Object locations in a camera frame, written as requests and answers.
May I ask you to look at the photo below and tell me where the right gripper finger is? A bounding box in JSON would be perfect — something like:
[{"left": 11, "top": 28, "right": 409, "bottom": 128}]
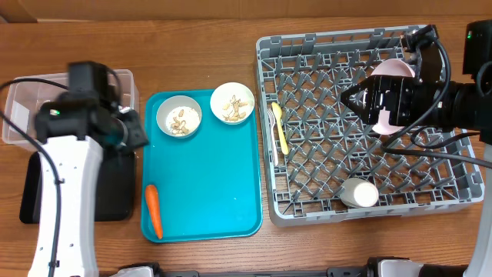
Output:
[
  {"left": 341, "top": 100, "right": 371, "bottom": 124},
  {"left": 340, "top": 78, "right": 372, "bottom": 103}
]

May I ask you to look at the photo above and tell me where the pink round plate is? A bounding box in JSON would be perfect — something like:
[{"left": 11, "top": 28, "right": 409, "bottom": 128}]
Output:
[{"left": 368, "top": 58, "right": 417, "bottom": 136}]

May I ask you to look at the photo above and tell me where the grey bowl with food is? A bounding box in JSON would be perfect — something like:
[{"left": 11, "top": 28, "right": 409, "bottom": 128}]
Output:
[{"left": 156, "top": 95, "right": 202, "bottom": 139}]

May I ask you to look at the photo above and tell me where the orange carrot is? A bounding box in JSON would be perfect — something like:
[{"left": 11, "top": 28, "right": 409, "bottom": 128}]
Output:
[{"left": 145, "top": 185, "right": 164, "bottom": 239}]

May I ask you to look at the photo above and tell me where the yellow plastic spoon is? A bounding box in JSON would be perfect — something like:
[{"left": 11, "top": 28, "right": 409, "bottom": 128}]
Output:
[{"left": 271, "top": 102, "right": 289, "bottom": 155}]

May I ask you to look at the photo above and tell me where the white plastic cup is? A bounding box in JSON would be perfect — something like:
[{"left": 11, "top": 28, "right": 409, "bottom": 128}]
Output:
[{"left": 340, "top": 178, "right": 379, "bottom": 208}]

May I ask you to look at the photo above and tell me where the white plastic fork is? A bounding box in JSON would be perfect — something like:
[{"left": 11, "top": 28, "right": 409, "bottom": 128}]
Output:
[{"left": 268, "top": 108, "right": 278, "bottom": 166}]

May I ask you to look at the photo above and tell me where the white bowl with peanuts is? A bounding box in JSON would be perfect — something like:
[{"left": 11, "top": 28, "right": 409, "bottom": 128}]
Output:
[{"left": 210, "top": 82, "right": 255, "bottom": 125}]

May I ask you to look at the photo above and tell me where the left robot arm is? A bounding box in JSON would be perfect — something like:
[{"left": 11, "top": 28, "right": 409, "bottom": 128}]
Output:
[{"left": 28, "top": 62, "right": 148, "bottom": 276}]

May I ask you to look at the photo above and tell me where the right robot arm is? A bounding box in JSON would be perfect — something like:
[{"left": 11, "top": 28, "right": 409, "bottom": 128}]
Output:
[{"left": 341, "top": 20, "right": 491, "bottom": 170}]

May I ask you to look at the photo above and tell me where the grey dishwasher rack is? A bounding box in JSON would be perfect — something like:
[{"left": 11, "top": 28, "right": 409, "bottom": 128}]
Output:
[{"left": 256, "top": 25, "right": 484, "bottom": 227}]

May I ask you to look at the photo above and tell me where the black plastic tray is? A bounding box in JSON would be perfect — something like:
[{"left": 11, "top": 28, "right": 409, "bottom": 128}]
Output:
[{"left": 19, "top": 152, "right": 136, "bottom": 224}]

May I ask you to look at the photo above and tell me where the teal plastic tray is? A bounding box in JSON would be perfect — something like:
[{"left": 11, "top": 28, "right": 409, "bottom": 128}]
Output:
[{"left": 141, "top": 89, "right": 263, "bottom": 243}]

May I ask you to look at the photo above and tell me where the clear plastic bin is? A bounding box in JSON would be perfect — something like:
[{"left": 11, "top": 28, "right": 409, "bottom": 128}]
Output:
[{"left": 2, "top": 69, "right": 140, "bottom": 152}]

